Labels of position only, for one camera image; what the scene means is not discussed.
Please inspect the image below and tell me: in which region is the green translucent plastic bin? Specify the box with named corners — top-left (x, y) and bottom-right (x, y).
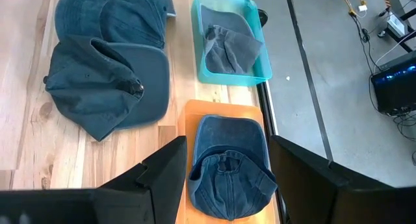
top-left (190, 0), bottom-right (273, 88)

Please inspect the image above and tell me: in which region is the black computer with blue lights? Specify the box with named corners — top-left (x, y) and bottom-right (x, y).
top-left (370, 50), bottom-right (416, 117)

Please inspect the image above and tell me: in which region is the black frame handle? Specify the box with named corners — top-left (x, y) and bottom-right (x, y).
top-left (257, 8), bottom-right (269, 27)

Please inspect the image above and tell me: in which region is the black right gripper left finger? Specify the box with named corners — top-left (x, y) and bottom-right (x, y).
top-left (94, 135), bottom-right (189, 224)

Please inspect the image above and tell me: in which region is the black metal table frame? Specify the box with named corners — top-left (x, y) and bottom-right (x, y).
top-left (248, 0), bottom-right (291, 224)

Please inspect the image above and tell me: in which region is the yellow extension cord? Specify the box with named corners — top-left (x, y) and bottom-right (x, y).
top-left (341, 0), bottom-right (359, 18)

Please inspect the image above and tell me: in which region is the black table leg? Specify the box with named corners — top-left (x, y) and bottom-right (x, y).
top-left (378, 0), bottom-right (416, 53)

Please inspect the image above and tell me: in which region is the grey cap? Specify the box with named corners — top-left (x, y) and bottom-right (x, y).
top-left (198, 4), bottom-right (263, 75)

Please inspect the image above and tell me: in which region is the bundle of black cables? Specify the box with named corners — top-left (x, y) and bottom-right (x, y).
top-left (349, 12), bottom-right (416, 166)

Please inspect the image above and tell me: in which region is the blue denim cap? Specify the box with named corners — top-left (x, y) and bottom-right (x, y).
top-left (187, 114), bottom-right (279, 222)

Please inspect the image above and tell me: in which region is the small silver box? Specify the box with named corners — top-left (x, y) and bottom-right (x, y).
top-left (385, 12), bottom-right (408, 38)

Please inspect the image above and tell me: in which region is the orange translucent plastic bin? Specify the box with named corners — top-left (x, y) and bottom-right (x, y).
top-left (174, 99), bottom-right (281, 224)

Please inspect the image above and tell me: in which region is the grey-blue cap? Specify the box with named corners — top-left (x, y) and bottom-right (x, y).
top-left (136, 0), bottom-right (177, 18)

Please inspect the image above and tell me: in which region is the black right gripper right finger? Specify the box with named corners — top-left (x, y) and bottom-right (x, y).
top-left (268, 134), bottom-right (395, 224)

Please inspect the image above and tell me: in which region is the dark blue cap with buckle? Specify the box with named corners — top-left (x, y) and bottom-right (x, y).
top-left (43, 34), bottom-right (172, 143)

